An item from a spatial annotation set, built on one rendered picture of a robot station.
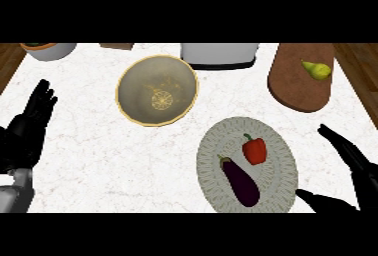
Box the brown wooden cutting board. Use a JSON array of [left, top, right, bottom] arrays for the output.
[[265, 43, 336, 114]]

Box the small brown wooden block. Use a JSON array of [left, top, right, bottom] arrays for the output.
[[99, 43, 136, 51]]

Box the purple eggplant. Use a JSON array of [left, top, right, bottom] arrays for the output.
[[217, 154, 261, 208]]

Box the yellow-green pear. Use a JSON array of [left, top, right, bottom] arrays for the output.
[[299, 59, 333, 81]]

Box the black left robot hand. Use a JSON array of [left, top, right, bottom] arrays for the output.
[[0, 78, 59, 175]]

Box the grey pot with orange rim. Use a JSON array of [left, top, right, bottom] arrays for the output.
[[19, 43, 78, 62]]

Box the grey bowl with gold rim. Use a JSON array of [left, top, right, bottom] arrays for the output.
[[115, 54, 200, 128]]

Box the red bell pepper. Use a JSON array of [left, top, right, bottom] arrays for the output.
[[240, 133, 268, 166]]

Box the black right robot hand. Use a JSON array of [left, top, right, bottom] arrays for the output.
[[293, 123, 378, 214]]

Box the white appliance with black base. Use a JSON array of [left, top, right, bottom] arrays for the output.
[[178, 43, 261, 71]]

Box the round grey woven placemat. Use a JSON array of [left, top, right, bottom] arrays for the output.
[[195, 116, 299, 214]]

